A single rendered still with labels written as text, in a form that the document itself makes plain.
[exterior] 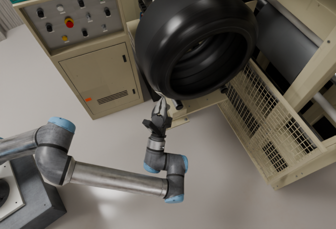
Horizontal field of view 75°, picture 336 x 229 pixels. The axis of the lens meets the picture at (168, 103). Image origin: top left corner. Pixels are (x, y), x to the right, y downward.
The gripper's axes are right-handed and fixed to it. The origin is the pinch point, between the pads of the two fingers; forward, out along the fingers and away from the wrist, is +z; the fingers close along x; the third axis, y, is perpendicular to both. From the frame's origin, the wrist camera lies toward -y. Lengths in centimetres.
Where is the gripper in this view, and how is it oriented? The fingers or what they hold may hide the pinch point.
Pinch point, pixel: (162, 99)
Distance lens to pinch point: 106.7
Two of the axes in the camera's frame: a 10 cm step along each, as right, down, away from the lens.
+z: 1.9, -9.8, -0.8
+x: 8.1, 2.1, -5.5
